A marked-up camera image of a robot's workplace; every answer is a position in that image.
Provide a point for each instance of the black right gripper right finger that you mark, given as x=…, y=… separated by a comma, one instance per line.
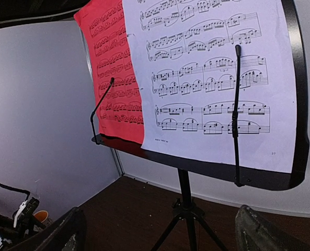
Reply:
x=254, y=232

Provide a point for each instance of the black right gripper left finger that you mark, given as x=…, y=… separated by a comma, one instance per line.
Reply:
x=55, y=236

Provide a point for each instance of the black perforated music stand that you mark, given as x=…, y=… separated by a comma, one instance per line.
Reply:
x=243, y=176

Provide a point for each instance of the red sheet music page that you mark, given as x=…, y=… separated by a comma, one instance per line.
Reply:
x=120, y=113

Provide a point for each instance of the white sheet music page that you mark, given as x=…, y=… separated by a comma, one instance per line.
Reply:
x=216, y=80

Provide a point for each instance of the patterned mug yellow inside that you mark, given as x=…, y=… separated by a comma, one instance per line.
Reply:
x=43, y=217

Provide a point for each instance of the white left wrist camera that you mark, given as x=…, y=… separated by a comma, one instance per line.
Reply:
x=26, y=209

